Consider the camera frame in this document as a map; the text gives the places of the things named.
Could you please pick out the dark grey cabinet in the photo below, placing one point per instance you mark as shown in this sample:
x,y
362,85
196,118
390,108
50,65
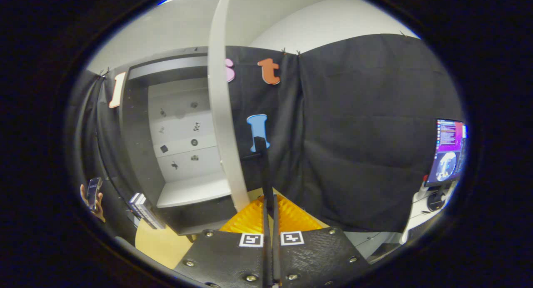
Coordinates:
x,y
135,133

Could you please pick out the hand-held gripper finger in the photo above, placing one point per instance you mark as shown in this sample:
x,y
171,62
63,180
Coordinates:
x,y
276,254
266,254

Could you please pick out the dark smartphone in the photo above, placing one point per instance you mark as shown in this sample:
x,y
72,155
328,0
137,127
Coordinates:
x,y
94,190

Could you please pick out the dark book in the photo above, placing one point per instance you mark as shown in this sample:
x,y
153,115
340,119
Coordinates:
x,y
150,215
137,209

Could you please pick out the computer monitor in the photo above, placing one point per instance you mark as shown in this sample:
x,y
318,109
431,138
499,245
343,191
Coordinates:
x,y
447,154

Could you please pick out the white desk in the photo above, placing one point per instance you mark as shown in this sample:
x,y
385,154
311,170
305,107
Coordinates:
x,y
416,221

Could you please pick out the monitor stand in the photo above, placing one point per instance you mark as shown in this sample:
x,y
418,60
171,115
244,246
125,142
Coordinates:
x,y
436,199

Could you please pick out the black backdrop cloth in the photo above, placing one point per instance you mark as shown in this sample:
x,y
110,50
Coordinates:
x,y
354,133

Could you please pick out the white cabinet door with stickers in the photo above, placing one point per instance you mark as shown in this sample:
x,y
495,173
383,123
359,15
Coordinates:
x,y
220,113

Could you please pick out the white cabinet shelf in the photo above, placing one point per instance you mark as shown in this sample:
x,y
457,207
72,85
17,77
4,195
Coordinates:
x,y
183,145
193,192

